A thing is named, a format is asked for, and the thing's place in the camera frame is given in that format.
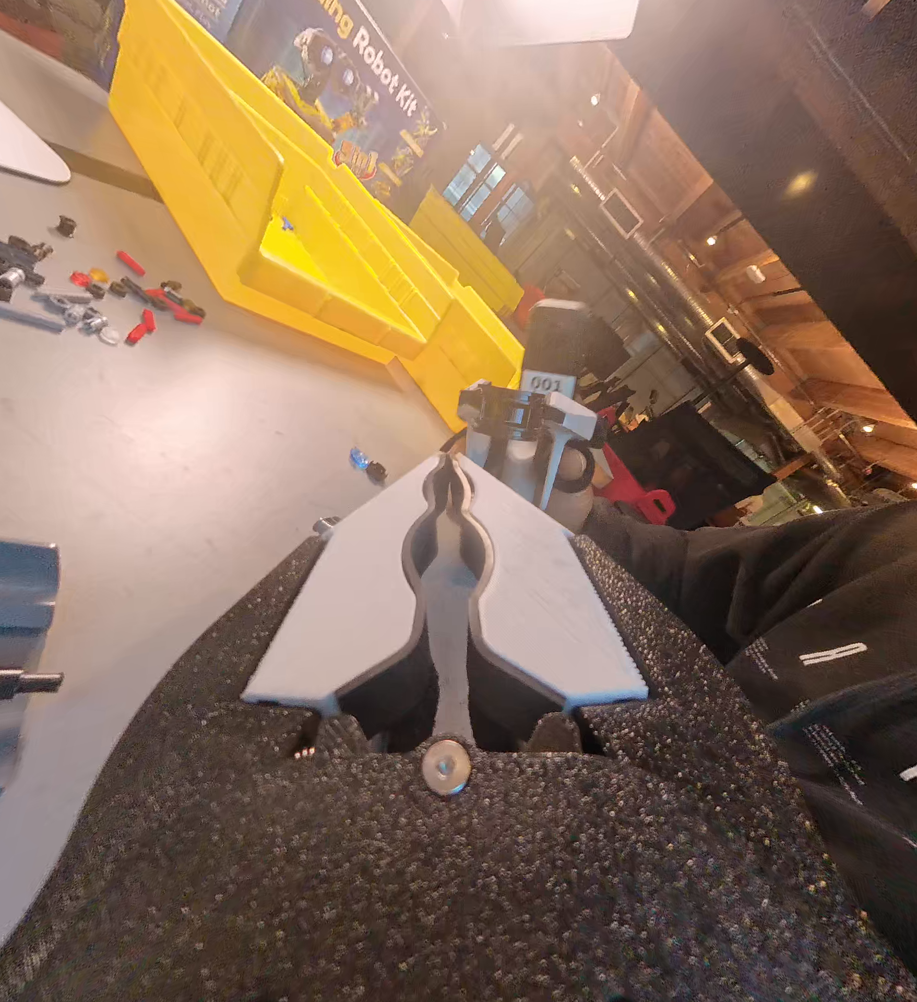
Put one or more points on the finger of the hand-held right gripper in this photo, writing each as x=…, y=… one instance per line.
x=572, y=419
x=480, y=450

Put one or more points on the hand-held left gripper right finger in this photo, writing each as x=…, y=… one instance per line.
x=552, y=618

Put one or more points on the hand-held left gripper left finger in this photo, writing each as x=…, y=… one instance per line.
x=341, y=618

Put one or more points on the black toy wheel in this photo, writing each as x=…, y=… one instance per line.
x=505, y=411

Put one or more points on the clear blue round plate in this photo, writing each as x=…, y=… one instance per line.
x=359, y=458

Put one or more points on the pile of small toy pieces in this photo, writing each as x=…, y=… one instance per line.
x=28, y=309

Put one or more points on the grey desk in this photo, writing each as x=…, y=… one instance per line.
x=153, y=470

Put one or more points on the person's right hand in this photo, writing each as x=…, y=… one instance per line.
x=578, y=468

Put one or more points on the wide yellow bin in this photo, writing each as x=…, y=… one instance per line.
x=482, y=352
x=192, y=156

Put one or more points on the small black bushing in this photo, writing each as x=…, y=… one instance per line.
x=327, y=524

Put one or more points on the stack of yellow bins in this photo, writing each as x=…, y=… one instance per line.
x=466, y=250

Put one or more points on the white ceiling air vent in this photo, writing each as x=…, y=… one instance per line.
x=722, y=342
x=623, y=213

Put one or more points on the black partition panel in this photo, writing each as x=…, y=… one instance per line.
x=701, y=462

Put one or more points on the paned window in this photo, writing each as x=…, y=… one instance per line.
x=489, y=188

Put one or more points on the black round stand lamp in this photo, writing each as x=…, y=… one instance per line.
x=756, y=356

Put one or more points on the person's black hoodie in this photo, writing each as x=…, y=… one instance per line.
x=857, y=704

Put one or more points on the colourful toy box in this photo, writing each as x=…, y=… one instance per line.
x=333, y=78

